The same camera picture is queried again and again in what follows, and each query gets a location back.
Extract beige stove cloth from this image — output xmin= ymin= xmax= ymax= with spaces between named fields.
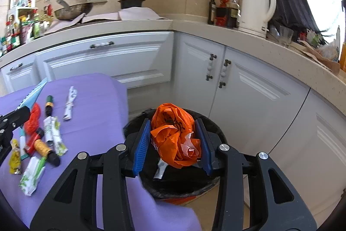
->
xmin=45 ymin=8 xmax=167 ymax=32

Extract small green bottle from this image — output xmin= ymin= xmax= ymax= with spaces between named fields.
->
xmin=45 ymin=96 xmax=54 ymax=116

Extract white green tube wrapper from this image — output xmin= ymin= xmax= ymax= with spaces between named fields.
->
xmin=43 ymin=116 xmax=54 ymax=146

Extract red tube with black cap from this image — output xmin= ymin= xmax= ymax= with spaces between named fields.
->
xmin=24 ymin=128 xmax=45 ymax=156

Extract teal white stick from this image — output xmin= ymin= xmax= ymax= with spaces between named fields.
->
xmin=19 ymin=128 xmax=29 ymax=160

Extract red plastic bag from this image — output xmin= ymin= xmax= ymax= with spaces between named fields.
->
xmin=24 ymin=102 xmax=42 ymax=135

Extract brown paper bag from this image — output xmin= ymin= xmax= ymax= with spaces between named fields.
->
xmin=293 ymin=40 xmax=341 ymax=74

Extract orange plastic bag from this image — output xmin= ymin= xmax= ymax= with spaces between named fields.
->
xmin=150 ymin=103 xmax=202 ymax=169

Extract red sauce bottle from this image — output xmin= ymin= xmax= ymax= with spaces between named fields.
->
xmin=215 ymin=0 xmax=230 ymax=27

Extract rolled printed paper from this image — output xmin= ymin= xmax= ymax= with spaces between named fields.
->
xmin=63 ymin=86 xmax=77 ymax=120

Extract yellow snack wrapper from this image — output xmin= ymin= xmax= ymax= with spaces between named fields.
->
xmin=9 ymin=139 xmax=22 ymax=174

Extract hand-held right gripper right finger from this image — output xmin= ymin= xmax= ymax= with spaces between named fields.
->
xmin=194 ymin=118 xmax=318 ymax=231

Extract purple tablecloth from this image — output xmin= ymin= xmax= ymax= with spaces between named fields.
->
xmin=0 ymin=73 xmax=203 ymax=231

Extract white kitchen cabinet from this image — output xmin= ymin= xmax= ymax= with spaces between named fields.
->
xmin=0 ymin=31 xmax=346 ymax=223

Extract white green printed wrapper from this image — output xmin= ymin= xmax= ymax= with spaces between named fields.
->
xmin=51 ymin=117 xmax=68 ymax=157

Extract ceramic cabinet door handle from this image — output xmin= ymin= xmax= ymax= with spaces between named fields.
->
xmin=218 ymin=59 xmax=231 ymax=89
xmin=206 ymin=54 xmax=217 ymax=82

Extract silver foil wrapper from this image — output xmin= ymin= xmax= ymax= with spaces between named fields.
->
xmin=154 ymin=159 xmax=167 ymax=180

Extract group of condiment bottles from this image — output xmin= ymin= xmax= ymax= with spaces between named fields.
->
xmin=0 ymin=0 xmax=54 ymax=57

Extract black cooking pot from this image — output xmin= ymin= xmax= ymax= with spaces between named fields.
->
xmin=117 ymin=0 xmax=146 ymax=10

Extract long ceramic drawer handle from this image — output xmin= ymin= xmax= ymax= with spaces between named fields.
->
xmin=90 ymin=42 xmax=114 ymax=49

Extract metal wok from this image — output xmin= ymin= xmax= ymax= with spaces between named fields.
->
xmin=54 ymin=0 xmax=94 ymax=21

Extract black lined trash bin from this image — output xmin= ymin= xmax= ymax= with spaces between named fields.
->
xmin=124 ymin=109 xmax=228 ymax=206

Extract dark soy sauce bottle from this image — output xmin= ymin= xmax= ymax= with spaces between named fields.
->
xmin=226 ymin=0 xmax=240 ymax=28

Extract clear drinking glass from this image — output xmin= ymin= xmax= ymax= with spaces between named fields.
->
xmin=278 ymin=25 xmax=294 ymax=47

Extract dark oil bottle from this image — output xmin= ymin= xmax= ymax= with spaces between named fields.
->
xmin=208 ymin=0 xmax=217 ymax=25

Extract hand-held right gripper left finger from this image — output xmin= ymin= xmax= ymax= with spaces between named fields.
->
xmin=30 ymin=118 xmax=152 ymax=231

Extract orange bottle with black cap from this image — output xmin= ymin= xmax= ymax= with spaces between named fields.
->
xmin=34 ymin=139 xmax=60 ymax=166

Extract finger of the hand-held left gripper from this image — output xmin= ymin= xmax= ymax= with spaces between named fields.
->
xmin=0 ymin=106 xmax=31 ymax=131

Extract white green tissue packet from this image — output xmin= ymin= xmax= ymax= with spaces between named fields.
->
xmin=19 ymin=157 xmax=46 ymax=196

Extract white electric kettle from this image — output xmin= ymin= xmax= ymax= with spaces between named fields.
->
xmin=238 ymin=0 xmax=277 ymax=38

